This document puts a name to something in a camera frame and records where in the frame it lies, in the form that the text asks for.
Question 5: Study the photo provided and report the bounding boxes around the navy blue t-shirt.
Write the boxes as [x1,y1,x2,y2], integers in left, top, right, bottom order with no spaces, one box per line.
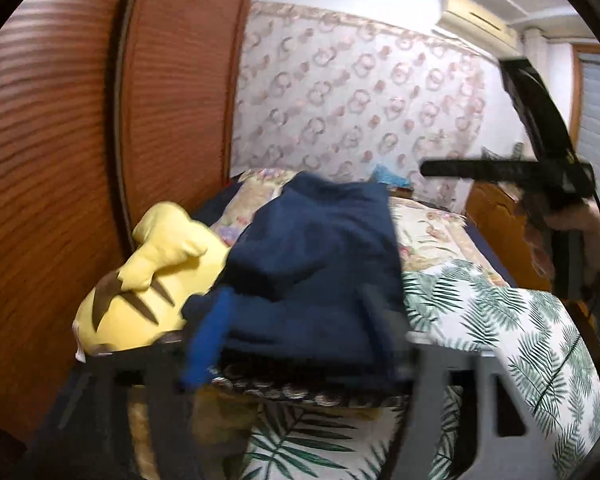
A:
[209,172,403,394]

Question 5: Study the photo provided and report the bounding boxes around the person's right hand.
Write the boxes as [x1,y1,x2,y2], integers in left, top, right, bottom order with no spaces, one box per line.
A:
[524,200,600,285]

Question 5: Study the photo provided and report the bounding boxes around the wooden sideboard cabinet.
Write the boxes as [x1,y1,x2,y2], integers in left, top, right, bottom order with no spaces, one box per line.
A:
[464,179,600,361]

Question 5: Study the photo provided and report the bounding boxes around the folded dark circle-patterned garment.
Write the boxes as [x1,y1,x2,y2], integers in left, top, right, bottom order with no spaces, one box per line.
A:
[210,375,410,410]

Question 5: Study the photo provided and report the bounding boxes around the yellow plush toy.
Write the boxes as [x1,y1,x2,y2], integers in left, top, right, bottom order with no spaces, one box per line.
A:
[72,202,230,362]

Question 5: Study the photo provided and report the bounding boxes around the folded mustard yellow garment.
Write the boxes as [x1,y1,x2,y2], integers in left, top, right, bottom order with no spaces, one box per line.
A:
[126,383,382,480]

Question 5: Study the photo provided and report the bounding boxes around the floral bed cover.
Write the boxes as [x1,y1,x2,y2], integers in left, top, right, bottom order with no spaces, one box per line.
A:
[206,167,508,288]

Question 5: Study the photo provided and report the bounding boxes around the navy blue bed blanket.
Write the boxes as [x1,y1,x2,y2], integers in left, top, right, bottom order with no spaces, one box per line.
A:
[189,179,519,288]

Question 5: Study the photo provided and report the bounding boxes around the palm leaf print sheet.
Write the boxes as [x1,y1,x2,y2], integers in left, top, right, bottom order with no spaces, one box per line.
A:
[238,260,600,479]

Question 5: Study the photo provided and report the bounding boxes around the cream side curtain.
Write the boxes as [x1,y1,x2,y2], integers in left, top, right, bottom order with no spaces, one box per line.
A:
[522,27,550,86]

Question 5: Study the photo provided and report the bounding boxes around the box with blue cloth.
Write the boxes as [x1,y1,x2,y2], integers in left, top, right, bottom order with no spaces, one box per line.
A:
[370,164,413,191]

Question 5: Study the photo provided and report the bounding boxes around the circle-patterned sheer curtain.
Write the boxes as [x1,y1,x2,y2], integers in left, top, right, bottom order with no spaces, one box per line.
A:
[230,1,490,209]

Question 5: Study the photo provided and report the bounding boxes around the wooden louvered wardrobe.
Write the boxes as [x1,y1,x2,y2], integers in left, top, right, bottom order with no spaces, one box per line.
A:
[0,0,250,441]

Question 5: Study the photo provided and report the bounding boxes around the white wall air conditioner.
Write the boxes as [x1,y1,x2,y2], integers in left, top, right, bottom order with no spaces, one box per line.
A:
[437,0,519,58]

